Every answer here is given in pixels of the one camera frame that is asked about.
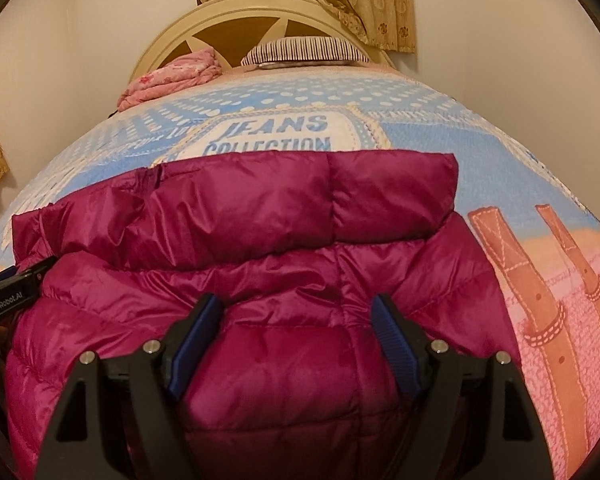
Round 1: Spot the blue pink printed bedspread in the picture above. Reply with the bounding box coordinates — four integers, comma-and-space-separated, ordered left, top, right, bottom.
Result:
0, 66, 600, 479

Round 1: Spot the cream arched wooden headboard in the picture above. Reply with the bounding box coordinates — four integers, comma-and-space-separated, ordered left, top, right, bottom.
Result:
130, 0, 394, 79

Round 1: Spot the folded pink floral blanket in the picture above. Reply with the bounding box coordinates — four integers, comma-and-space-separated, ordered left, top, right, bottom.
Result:
117, 48, 222, 112

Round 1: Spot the striped pillow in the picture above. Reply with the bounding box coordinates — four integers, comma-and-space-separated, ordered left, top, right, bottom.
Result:
240, 36, 370, 66

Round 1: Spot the magenta puffer jacket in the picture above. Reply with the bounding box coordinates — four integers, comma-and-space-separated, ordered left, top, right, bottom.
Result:
5, 151, 519, 479

